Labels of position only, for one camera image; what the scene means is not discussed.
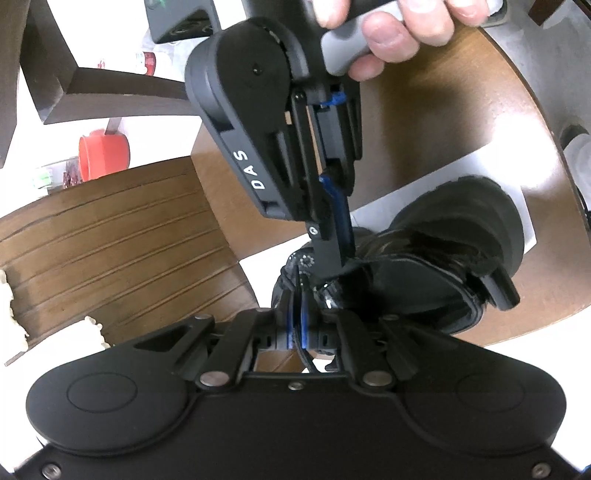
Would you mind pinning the red cup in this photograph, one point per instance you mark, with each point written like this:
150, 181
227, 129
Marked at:
104, 157

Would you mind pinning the person's right hand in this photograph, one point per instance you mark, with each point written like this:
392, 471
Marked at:
392, 37

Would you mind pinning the dark brown slatted board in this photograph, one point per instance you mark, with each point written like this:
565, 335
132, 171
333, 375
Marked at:
115, 240

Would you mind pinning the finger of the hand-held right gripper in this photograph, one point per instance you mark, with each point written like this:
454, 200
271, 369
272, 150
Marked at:
325, 254
345, 221

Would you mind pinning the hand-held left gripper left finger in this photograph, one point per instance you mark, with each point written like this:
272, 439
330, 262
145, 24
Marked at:
292, 332

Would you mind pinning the white paper sheet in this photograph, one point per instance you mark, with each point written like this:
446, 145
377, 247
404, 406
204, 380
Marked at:
485, 166

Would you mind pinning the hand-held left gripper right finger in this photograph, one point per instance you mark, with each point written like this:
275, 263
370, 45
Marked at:
305, 323

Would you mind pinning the dark wooden chair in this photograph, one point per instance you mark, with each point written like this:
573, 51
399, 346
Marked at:
55, 69

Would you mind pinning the jar with red lid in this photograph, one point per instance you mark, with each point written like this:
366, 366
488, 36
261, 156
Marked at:
147, 64

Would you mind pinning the white fringed woven cloth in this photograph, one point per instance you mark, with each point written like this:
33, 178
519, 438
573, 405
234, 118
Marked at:
60, 337

